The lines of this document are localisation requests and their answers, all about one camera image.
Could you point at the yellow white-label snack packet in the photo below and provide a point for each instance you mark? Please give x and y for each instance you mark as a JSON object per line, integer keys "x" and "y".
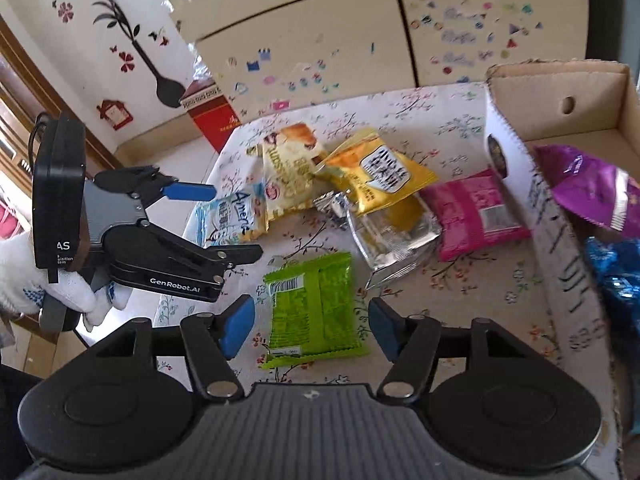
{"x": 420, "y": 175}

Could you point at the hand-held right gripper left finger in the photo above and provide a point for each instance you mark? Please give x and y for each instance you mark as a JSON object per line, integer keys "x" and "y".
{"x": 237, "y": 327}

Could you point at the silver foil snack packet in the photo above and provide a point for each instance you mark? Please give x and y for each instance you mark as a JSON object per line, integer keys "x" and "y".
{"x": 395, "y": 245}

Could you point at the pink snack packet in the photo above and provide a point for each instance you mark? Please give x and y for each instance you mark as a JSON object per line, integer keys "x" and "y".
{"x": 470, "y": 220}

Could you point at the red house wall sticker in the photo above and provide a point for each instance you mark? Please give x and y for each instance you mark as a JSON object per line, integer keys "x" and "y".
{"x": 102, "y": 110}

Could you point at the cream wooden cabinet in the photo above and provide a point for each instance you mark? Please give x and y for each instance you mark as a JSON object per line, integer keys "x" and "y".
{"x": 325, "y": 35}

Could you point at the person's left hand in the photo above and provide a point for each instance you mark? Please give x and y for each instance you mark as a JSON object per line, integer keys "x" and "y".
{"x": 17, "y": 270}

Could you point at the dark blue shiny snack packet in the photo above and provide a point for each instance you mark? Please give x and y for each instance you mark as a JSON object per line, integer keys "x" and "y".
{"x": 617, "y": 270}

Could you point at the light blue snack packet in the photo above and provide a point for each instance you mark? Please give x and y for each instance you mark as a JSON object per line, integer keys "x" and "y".
{"x": 227, "y": 222}

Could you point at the green snack packet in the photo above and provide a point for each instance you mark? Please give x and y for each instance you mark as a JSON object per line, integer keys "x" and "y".
{"x": 315, "y": 305}

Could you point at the yellow croissant snack packet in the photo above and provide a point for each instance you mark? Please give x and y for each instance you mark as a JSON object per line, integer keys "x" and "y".
{"x": 290, "y": 170}

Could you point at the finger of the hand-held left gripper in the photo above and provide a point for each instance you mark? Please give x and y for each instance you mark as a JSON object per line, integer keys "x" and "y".
{"x": 245, "y": 252}
{"x": 190, "y": 191}

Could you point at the purple snack packet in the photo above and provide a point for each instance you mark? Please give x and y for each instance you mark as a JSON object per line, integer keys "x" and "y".
{"x": 585, "y": 185}

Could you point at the brown wooden door frame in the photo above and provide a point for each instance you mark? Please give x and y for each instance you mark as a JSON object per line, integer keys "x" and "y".
{"x": 12, "y": 55}

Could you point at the floral tablecloth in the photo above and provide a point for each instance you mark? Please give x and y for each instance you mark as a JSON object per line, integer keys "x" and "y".
{"x": 450, "y": 300}

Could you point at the red cardboard box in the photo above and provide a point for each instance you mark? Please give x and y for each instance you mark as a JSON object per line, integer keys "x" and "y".
{"x": 215, "y": 120}

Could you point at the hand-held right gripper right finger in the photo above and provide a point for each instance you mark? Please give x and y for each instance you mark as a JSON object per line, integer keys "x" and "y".
{"x": 385, "y": 330}

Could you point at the brown cardboard box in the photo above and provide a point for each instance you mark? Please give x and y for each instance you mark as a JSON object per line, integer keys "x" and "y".
{"x": 590, "y": 105}

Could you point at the black vase flower wall sticker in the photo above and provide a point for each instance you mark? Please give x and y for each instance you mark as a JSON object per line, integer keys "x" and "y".
{"x": 167, "y": 90}

